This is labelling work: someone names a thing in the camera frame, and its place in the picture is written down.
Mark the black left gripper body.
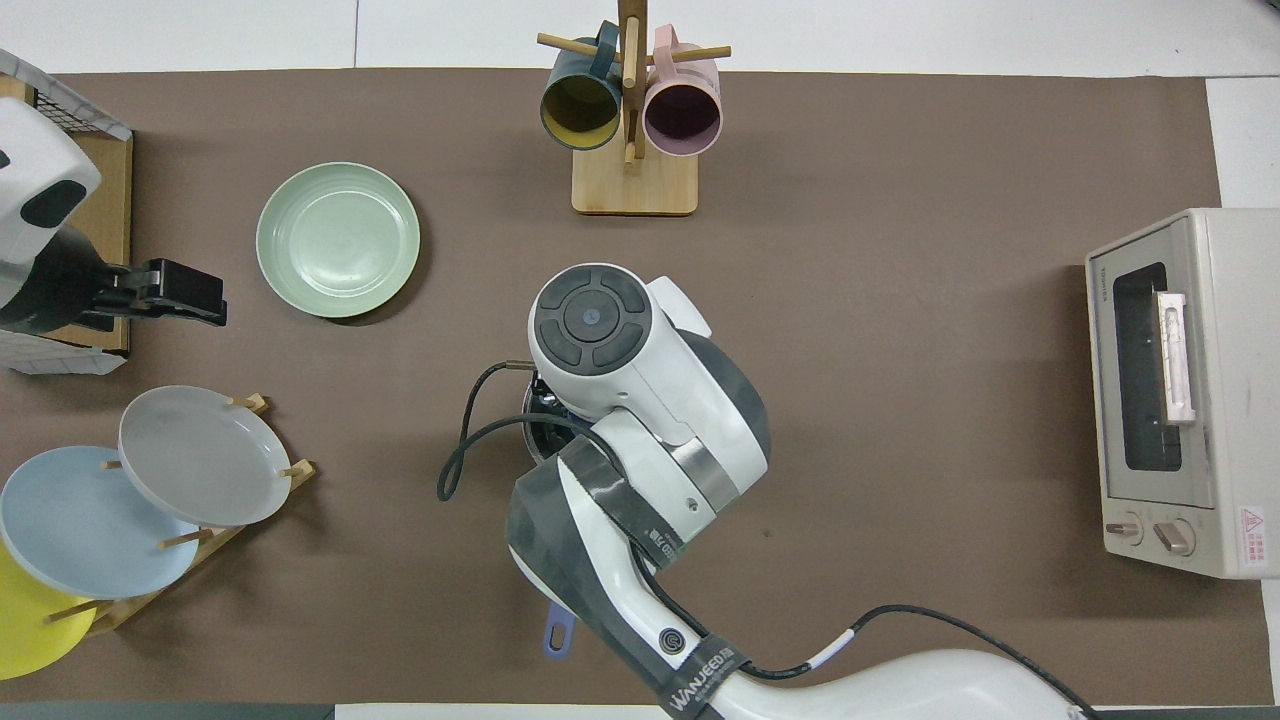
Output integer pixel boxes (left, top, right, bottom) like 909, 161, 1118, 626
0, 228, 151, 336

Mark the grey plate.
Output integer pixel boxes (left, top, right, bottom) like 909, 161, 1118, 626
118, 386, 293, 527

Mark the light green plate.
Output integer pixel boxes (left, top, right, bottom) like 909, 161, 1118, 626
256, 162, 422, 319

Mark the light blue plate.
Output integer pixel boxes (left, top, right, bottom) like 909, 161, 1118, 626
0, 446, 201, 599

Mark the wooden plate rack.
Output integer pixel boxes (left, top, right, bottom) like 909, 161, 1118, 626
45, 393, 317, 636

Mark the yellow plate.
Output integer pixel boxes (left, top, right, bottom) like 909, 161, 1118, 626
0, 540, 98, 681

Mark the teal mug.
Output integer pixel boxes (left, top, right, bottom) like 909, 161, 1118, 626
540, 22, 623, 151

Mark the wooden mug tree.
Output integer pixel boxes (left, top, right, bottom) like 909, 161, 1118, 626
537, 0, 732, 216

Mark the dark blue saucepan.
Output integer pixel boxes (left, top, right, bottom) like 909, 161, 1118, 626
520, 378, 583, 659

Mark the pink mug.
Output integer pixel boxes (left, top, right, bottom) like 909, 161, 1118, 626
643, 25, 723, 157

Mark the brown table mat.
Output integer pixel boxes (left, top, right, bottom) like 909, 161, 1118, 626
0, 68, 1223, 706

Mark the white toaster oven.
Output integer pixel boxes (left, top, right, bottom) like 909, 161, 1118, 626
1086, 208, 1280, 579

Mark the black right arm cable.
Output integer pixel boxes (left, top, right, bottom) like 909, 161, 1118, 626
437, 360, 1101, 720

